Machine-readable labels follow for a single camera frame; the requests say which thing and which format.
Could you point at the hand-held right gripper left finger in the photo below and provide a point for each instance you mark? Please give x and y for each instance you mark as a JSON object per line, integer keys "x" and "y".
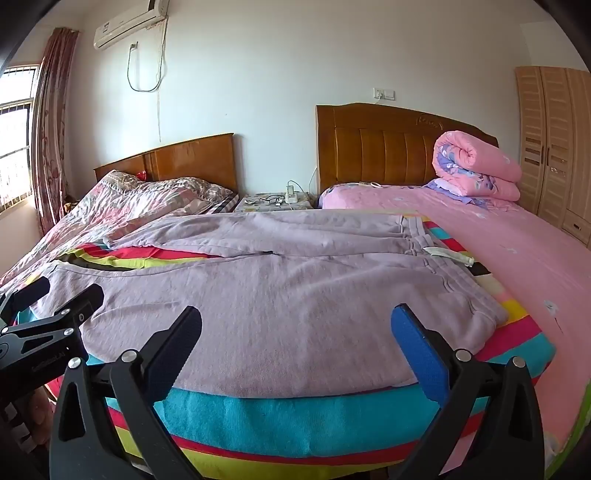
{"x": 179, "y": 351}

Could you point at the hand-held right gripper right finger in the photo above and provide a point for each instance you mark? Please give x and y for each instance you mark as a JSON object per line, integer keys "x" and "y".
{"x": 418, "y": 351}

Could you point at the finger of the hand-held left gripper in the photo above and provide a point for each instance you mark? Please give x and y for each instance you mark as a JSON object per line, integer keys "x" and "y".
{"x": 28, "y": 291}
{"x": 85, "y": 301}

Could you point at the light purple pants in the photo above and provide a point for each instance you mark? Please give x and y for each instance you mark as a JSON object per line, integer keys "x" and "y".
{"x": 277, "y": 314}

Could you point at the pink grey floral quilt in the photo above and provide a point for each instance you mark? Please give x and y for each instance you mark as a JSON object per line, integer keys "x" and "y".
{"x": 106, "y": 207}

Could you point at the colourful striped blanket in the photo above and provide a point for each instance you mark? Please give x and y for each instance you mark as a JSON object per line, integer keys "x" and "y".
{"x": 277, "y": 427}

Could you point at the pink bed sheet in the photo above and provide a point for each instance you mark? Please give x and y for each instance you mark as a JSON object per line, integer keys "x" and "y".
{"x": 531, "y": 258}

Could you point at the barred window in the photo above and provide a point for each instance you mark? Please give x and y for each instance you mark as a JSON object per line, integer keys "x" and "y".
{"x": 14, "y": 138}

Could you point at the plaid bed sheet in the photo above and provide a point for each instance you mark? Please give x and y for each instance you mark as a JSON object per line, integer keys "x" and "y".
{"x": 226, "y": 204}

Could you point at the dark red patterned curtain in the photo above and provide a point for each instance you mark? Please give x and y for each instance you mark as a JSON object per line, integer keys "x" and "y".
{"x": 53, "y": 129}

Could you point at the nightstand with floral cloth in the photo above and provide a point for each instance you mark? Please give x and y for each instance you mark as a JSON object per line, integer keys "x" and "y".
{"x": 272, "y": 206}

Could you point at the low plain wooden headboard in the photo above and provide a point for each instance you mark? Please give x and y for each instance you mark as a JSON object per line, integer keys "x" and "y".
{"x": 194, "y": 157}

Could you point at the white charger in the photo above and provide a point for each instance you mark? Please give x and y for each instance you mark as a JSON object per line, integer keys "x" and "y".
{"x": 292, "y": 193}

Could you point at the rolled pink floral quilt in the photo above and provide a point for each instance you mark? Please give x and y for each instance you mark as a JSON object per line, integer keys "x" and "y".
{"x": 480, "y": 161}

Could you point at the tall padded wooden headboard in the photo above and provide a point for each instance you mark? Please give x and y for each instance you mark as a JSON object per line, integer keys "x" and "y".
{"x": 369, "y": 152}

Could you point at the light wooden wardrobe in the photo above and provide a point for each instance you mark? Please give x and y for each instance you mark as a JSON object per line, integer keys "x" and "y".
{"x": 558, "y": 147}

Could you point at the white air conditioner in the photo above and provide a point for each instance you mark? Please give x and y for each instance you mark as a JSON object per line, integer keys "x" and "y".
{"x": 129, "y": 25}

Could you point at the white wall socket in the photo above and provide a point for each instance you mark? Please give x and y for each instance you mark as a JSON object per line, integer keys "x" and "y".
{"x": 383, "y": 93}

